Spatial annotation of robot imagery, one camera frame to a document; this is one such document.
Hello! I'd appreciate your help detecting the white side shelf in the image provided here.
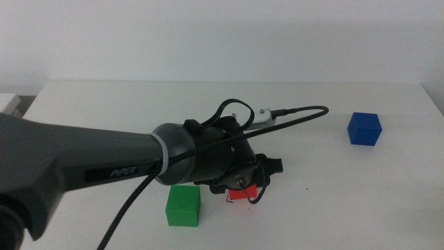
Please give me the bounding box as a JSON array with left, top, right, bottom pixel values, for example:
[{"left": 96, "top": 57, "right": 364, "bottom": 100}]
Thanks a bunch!
[{"left": 0, "top": 92, "right": 22, "bottom": 117}]

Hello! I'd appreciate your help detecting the thin black loop cable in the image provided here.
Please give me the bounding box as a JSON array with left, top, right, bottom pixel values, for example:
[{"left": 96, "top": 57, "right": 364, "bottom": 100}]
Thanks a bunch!
[
  {"left": 238, "top": 162, "right": 271, "bottom": 206},
  {"left": 204, "top": 98, "right": 256, "bottom": 135}
]

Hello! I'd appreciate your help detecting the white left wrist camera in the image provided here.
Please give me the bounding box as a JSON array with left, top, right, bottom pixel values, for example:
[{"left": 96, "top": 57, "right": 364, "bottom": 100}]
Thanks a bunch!
[{"left": 248, "top": 108, "right": 278, "bottom": 132}]

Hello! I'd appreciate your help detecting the red cube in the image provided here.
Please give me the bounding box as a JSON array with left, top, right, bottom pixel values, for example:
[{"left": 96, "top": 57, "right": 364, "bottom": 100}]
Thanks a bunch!
[{"left": 228, "top": 183, "right": 258, "bottom": 202}]

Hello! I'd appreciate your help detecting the blue cube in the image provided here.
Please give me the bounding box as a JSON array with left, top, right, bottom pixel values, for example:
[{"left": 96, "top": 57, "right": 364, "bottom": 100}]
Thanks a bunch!
[{"left": 347, "top": 112, "right": 383, "bottom": 147}]

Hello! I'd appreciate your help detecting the black cable clip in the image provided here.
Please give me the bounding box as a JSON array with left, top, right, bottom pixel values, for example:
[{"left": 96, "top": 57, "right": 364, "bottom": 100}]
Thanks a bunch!
[{"left": 182, "top": 119, "right": 205, "bottom": 136}]

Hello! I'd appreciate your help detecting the braided black camera cable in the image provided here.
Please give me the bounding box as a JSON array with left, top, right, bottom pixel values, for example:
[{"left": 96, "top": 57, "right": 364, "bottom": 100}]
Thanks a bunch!
[{"left": 96, "top": 105, "right": 330, "bottom": 250}]

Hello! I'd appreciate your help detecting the green cube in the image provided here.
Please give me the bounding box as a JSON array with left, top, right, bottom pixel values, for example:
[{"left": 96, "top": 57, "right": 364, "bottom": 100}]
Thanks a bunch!
[{"left": 164, "top": 185, "right": 202, "bottom": 228}]

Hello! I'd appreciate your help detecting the white cable tie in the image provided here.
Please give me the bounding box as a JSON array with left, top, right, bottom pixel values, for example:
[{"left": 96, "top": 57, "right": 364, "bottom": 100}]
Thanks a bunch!
[{"left": 150, "top": 132, "right": 171, "bottom": 176}]

